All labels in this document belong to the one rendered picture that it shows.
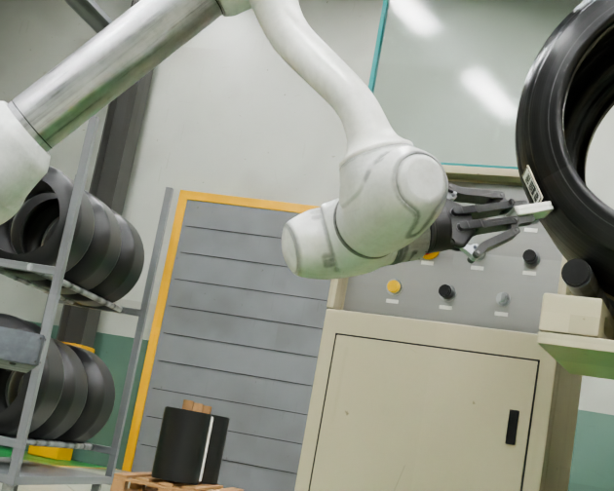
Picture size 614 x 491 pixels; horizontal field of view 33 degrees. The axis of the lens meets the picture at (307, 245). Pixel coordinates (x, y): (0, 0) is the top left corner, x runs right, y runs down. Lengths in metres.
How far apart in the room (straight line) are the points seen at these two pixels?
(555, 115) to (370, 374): 0.92
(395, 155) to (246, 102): 10.56
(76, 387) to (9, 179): 3.78
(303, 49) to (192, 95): 10.60
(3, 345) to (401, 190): 0.52
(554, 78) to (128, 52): 0.69
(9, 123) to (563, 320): 0.92
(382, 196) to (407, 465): 1.17
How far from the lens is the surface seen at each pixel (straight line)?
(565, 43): 1.75
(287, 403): 10.90
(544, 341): 1.62
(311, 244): 1.41
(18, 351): 1.34
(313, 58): 1.46
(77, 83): 1.74
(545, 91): 1.72
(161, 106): 12.16
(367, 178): 1.30
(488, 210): 1.60
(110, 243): 5.54
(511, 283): 2.41
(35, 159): 1.74
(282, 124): 11.63
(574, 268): 1.63
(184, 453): 7.91
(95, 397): 5.81
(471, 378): 2.34
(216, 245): 11.40
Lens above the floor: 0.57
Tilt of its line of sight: 11 degrees up
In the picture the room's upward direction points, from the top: 10 degrees clockwise
